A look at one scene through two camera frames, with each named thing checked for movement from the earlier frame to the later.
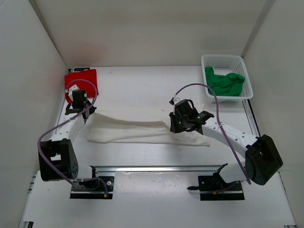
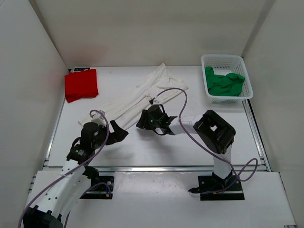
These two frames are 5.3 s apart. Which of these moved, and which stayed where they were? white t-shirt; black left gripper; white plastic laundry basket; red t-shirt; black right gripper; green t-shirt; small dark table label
Moved: white t-shirt; black left gripper; black right gripper
Stayed: white plastic laundry basket; red t-shirt; small dark table label; green t-shirt
